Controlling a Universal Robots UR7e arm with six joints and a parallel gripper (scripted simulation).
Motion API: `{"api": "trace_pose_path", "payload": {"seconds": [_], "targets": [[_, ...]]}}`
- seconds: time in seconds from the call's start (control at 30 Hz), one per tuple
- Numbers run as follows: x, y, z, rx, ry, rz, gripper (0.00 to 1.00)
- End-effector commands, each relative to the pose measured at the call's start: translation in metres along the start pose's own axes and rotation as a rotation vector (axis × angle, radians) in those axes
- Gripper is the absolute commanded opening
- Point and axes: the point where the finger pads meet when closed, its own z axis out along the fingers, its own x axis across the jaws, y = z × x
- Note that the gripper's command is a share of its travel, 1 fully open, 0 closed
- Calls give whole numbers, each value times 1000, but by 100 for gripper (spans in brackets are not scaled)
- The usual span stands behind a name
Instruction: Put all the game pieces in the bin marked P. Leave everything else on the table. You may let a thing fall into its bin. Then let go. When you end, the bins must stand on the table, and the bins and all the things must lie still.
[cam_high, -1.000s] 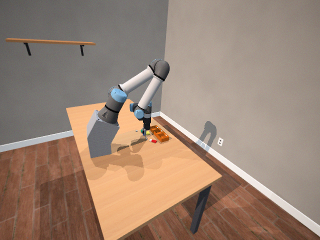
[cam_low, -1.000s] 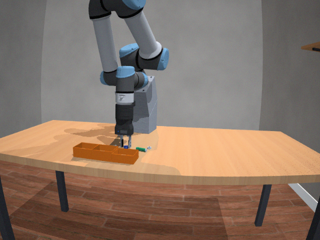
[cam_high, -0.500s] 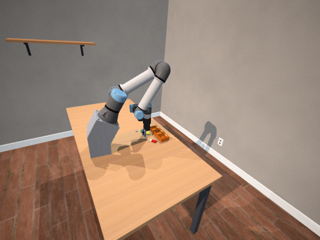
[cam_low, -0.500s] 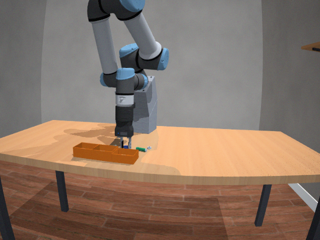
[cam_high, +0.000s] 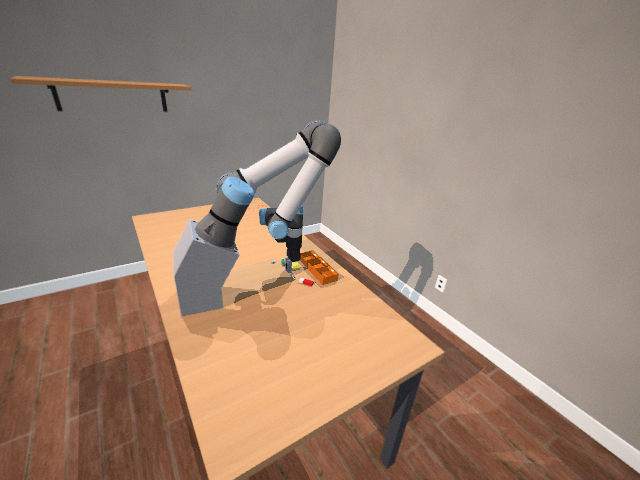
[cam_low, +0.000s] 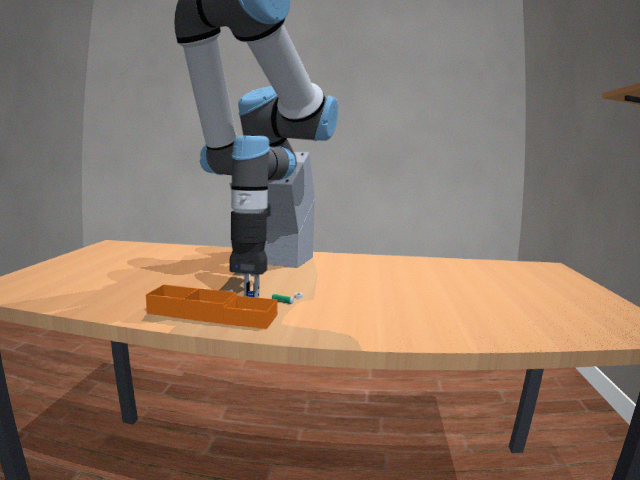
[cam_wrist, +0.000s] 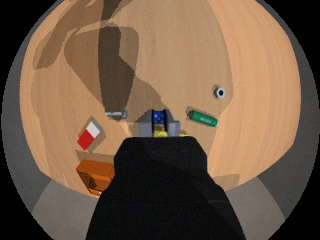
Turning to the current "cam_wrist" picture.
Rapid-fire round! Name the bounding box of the orange divided tray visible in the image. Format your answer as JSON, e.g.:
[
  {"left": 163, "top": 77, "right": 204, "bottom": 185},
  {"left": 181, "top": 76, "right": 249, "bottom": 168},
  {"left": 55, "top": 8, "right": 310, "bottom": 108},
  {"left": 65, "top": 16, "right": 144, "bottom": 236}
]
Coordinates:
[{"left": 76, "top": 159, "right": 115, "bottom": 196}]

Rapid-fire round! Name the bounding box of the red and white eraser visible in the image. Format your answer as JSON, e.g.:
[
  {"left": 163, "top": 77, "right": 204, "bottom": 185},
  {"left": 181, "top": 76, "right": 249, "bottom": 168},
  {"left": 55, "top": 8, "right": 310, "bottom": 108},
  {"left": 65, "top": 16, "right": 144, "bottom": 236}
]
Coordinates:
[{"left": 77, "top": 119, "right": 103, "bottom": 151}]

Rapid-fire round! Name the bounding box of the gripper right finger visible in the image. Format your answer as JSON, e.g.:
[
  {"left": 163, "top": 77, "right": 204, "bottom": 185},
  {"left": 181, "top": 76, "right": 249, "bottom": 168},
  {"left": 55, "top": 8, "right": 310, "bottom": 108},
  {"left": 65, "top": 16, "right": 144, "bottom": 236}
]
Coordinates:
[{"left": 164, "top": 109, "right": 181, "bottom": 137}]

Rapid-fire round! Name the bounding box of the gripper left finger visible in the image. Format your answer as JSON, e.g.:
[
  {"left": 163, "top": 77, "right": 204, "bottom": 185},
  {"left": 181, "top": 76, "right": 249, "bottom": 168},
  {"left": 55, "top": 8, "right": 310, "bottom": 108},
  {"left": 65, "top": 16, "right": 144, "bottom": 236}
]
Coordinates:
[{"left": 139, "top": 109, "right": 154, "bottom": 137}]

